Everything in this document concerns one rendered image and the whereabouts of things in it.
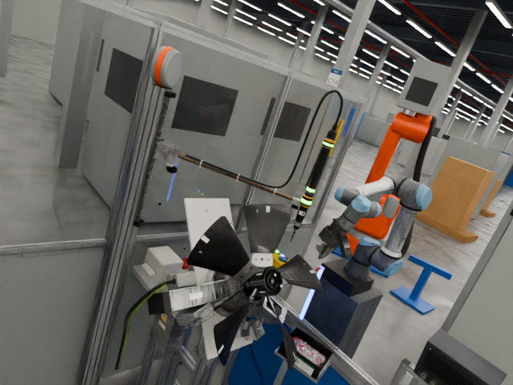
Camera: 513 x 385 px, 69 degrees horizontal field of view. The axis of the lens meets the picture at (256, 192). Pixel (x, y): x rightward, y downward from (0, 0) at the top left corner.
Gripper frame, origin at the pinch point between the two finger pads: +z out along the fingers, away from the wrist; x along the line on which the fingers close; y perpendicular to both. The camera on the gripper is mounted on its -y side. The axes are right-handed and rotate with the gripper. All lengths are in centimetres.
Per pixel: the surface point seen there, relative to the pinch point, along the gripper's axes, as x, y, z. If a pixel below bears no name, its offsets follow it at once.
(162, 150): 64, 58, -11
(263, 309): 23.8, -4.6, 26.0
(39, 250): 98, 60, 49
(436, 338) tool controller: -11, -53, -12
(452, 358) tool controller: -7, -62, -13
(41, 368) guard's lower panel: 88, 40, 117
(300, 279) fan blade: 11.4, -3.6, 8.9
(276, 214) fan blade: 18.0, 22.9, -6.9
